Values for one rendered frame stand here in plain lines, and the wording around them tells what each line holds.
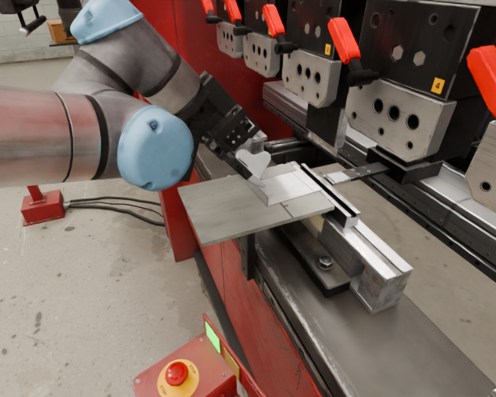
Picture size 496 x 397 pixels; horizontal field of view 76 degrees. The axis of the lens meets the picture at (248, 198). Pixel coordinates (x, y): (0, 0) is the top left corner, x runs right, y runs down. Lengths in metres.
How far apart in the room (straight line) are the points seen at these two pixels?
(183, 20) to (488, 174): 1.17
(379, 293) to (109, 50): 0.52
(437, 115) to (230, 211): 0.36
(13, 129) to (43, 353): 1.57
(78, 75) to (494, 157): 0.43
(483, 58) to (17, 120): 0.35
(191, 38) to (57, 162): 1.14
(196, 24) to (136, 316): 1.32
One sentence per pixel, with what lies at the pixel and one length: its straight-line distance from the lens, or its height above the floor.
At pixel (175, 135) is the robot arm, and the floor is 1.25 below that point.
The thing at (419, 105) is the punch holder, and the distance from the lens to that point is 0.42.
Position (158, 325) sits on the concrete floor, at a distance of 1.67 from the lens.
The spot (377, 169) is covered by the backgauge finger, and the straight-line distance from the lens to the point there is 0.76.
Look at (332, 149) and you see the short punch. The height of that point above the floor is 1.09.
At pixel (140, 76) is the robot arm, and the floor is 1.26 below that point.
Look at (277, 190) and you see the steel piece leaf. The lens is 0.65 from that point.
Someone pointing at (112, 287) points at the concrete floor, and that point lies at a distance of 1.89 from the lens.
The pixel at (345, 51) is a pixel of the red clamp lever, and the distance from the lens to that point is 0.45.
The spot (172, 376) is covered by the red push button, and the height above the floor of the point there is 0.81.
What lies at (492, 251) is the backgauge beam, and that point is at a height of 0.94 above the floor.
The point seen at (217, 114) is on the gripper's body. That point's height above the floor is 1.18.
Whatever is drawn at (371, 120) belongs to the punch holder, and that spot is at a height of 1.20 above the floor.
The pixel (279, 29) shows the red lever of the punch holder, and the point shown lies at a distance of 0.62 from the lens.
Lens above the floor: 1.37
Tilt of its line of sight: 36 degrees down
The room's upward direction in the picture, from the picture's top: straight up
